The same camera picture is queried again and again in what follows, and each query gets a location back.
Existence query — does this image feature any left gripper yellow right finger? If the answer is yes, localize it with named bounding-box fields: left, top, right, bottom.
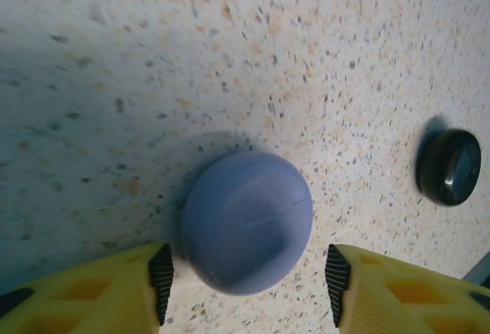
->
left=324, top=244, right=490, bottom=334

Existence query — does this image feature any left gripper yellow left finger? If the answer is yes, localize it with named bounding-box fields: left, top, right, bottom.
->
left=0, top=242, right=175, bottom=334

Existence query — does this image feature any black earbud charging case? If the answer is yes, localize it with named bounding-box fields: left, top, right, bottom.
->
left=416, top=128, right=482, bottom=208

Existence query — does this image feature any purple earbud charging case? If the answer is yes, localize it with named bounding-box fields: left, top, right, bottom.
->
left=181, top=152, right=314, bottom=297

